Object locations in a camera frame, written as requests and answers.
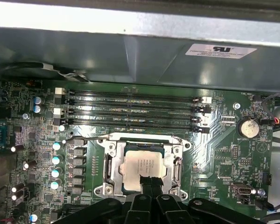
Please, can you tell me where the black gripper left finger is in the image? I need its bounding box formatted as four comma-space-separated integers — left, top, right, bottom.
50, 176, 153, 224

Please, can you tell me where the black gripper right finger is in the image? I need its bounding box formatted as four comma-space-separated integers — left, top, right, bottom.
152, 177, 259, 224

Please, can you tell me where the silver internal USB port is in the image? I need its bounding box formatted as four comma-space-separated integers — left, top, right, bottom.
232, 183, 252, 199

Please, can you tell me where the grey sleeved wire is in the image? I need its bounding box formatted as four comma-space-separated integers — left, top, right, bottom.
262, 90, 280, 122

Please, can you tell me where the green motherboard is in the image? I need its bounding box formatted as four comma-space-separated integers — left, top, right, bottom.
0, 79, 278, 224

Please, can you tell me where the silver CPU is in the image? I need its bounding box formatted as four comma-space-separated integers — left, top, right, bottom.
119, 140, 170, 195

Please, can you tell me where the white case sticker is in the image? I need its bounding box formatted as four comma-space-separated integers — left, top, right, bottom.
185, 43, 258, 62

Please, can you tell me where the black cable with white tie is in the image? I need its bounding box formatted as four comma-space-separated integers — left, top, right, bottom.
0, 61, 89, 82

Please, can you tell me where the metal locking lever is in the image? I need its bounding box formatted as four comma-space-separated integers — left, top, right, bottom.
64, 135, 111, 143

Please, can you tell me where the CPU socket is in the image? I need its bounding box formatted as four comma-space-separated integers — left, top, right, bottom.
93, 132, 192, 199

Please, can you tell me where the black RAM slot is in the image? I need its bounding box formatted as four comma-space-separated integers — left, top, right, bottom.
53, 107, 210, 123
53, 118, 210, 134
55, 87, 212, 105
54, 97, 210, 114

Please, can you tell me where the dark grey PC case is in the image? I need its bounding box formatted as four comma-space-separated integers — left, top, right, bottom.
0, 0, 280, 224

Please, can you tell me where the silver coin battery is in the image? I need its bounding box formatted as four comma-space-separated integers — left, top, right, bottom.
238, 116, 260, 139

